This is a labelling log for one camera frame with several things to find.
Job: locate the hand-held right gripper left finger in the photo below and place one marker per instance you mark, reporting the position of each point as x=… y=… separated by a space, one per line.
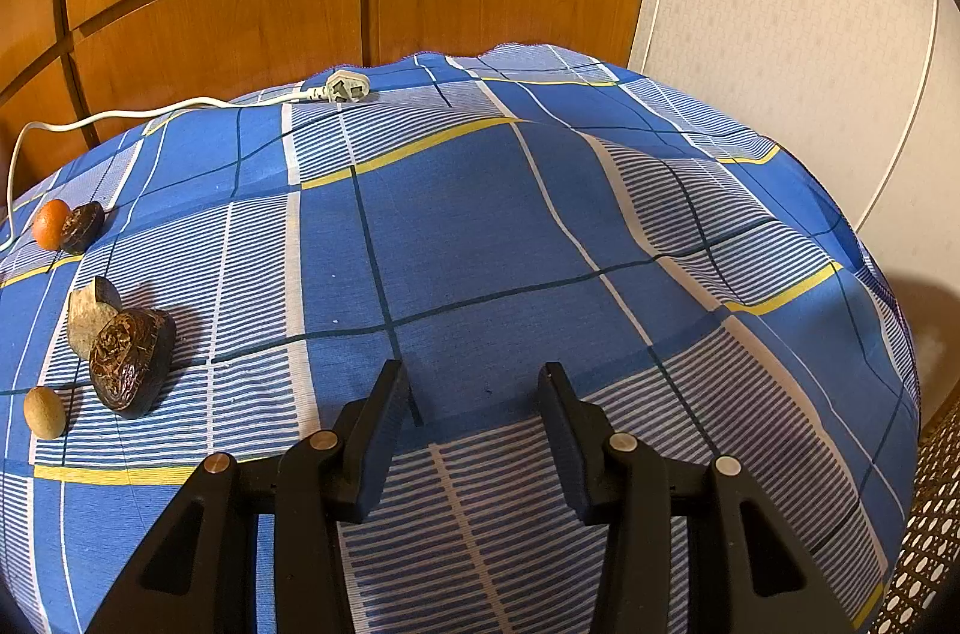
x=386 y=439

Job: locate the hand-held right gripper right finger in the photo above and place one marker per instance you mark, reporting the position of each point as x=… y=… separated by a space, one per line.
x=570 y=454

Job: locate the dark brown fruit half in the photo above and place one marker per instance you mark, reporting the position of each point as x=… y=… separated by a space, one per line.
x=131 y=364
x=82 y=227

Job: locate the white chunk with dark rind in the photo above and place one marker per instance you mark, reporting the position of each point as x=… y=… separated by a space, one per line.
x=84 y=323

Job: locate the beige round fruit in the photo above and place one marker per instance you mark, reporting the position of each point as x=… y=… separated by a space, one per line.
x=43 y=413

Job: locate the small orange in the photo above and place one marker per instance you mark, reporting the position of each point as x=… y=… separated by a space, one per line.
x=46 y=225

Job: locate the blue plaid tablecloth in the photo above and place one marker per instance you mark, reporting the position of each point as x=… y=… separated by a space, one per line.
x=480 y=244

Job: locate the woven rattan furniture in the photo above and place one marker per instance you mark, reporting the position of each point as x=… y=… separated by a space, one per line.
x=926 y=514

